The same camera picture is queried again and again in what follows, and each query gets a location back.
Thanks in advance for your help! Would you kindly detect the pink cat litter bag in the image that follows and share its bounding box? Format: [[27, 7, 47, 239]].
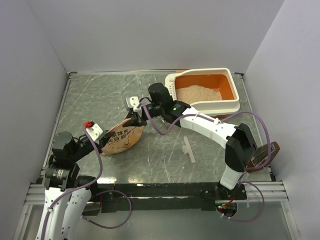
[[101, 117, 144, 156]]

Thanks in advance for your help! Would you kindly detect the metal litter scoop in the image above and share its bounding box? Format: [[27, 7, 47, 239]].
[[146, 97, 168, 127]]

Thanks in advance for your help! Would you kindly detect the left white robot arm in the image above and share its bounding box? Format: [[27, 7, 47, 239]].
[[36, 131, 115, 240]]

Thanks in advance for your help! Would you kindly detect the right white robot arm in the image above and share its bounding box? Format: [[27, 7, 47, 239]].
[[124, 82, 257, 199]]

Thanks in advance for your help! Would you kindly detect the cream orange litter box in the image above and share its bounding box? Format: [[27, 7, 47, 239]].
[[165, 67, 240, 116]]

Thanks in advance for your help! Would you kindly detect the clear plastic bag clip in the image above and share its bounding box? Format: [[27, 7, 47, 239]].
[[182, 136, 196, 164]]

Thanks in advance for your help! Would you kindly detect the brown dustpan brush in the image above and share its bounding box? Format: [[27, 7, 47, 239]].
[[247, 141, 280, 168]]

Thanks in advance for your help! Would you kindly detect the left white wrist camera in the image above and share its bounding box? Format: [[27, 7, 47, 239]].
[[83, 121, 106, 142]]

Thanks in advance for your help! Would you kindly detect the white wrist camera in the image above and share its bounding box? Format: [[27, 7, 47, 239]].
[[124, 96, 142, 113], [83, 121, 106, 142]]

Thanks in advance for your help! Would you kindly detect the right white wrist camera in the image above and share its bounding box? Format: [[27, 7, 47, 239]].
[[124, 96, 142, 113]]

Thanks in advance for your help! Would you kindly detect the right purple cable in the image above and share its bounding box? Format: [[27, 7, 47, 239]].
[[139, 102, 273, 222]]

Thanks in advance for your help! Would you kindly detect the purple cable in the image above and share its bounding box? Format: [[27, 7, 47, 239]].
[[42, 126, 133, 238], [139, 102, 273, 222]]

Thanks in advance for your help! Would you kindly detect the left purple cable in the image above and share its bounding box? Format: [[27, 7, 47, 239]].
[[42, 126, 133, 238]]

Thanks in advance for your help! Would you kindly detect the aluminium frame rail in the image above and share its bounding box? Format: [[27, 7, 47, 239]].
[[24, 182, 289, 205]]

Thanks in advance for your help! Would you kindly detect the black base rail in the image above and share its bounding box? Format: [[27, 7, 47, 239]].
[[83, 182, 247, 216]]

